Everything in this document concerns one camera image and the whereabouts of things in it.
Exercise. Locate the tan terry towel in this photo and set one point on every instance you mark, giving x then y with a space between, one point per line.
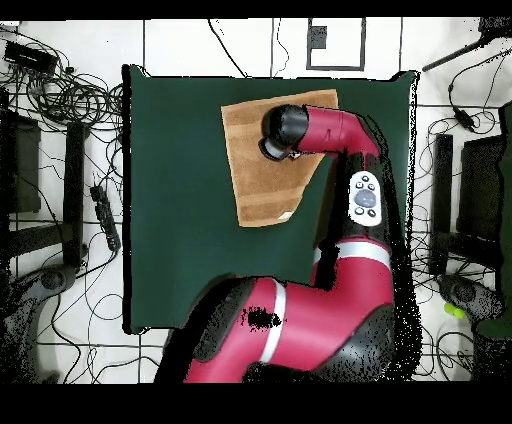
260 188

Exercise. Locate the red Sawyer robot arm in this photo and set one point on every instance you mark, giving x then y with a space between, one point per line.
320 320

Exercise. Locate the dark flat panel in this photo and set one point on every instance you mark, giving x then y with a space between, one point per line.
480 188
26 168

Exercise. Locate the dark green table cloth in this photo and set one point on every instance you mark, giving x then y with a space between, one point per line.
180 240

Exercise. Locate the black power strip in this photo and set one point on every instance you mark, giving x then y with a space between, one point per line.
104 218

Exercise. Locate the black L-shaped stand foot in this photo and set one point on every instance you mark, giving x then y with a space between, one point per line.
74 192
442 200

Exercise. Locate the small grey square plate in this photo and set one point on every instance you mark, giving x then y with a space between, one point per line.
317 36

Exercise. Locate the yellow-green ball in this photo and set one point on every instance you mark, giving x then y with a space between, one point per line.
454 310

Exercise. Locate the black power adapter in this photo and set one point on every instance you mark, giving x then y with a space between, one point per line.
464 118

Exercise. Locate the black rod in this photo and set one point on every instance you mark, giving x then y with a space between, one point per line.
452 56

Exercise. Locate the black electronics box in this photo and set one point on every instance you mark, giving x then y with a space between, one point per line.
30 58

